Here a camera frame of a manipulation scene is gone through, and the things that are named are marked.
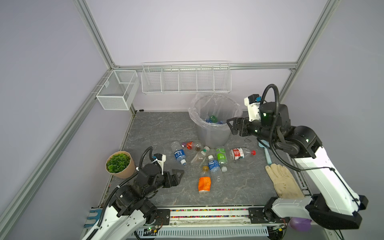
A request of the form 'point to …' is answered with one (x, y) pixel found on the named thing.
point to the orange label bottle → (204, 181)
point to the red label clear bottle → (239, 153)
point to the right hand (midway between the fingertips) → (235, 121)
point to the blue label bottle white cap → (179, 153)
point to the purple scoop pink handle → (300, 224)
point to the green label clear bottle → (222, 155)
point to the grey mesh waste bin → (213, 138)
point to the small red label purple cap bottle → (195, 145)
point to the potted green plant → (120, 164)
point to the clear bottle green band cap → (199, 159)
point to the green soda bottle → (213, 118)
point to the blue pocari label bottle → (214, 167)
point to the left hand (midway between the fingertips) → (176, 175)
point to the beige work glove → (284, 184)
